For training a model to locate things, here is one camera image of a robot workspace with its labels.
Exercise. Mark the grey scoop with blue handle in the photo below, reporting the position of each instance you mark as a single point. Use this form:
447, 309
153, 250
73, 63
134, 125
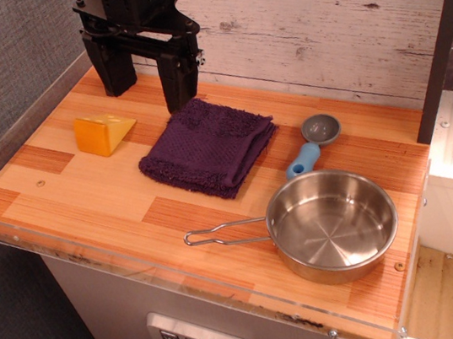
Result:
318, 131

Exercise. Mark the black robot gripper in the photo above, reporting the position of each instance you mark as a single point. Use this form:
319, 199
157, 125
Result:
152, 29

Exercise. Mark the purple folded cloth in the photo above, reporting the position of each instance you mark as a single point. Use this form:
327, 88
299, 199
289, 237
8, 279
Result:
208, 148

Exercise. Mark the stainless steel pot with handle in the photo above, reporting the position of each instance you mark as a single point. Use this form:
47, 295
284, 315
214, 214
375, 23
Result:
331, 226

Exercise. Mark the yellow cheese wedge toy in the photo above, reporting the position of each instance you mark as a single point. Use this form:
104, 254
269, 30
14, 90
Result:
101, 135

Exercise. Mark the dark right shelf post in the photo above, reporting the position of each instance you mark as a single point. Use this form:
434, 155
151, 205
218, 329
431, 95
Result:
437, 74

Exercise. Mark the clear acrylic table edge guard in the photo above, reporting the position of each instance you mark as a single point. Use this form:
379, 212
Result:
141, 237

